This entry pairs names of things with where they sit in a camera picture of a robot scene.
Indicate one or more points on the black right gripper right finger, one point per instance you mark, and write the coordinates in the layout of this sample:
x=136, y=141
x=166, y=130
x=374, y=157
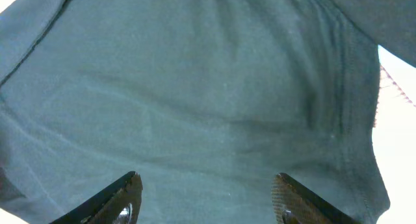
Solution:
x=293, y=203

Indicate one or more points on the black t-shirt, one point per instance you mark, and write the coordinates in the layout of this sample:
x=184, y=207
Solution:
x=206, y=99

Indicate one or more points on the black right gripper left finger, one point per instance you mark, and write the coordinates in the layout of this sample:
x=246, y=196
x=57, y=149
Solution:
x=118, y=203

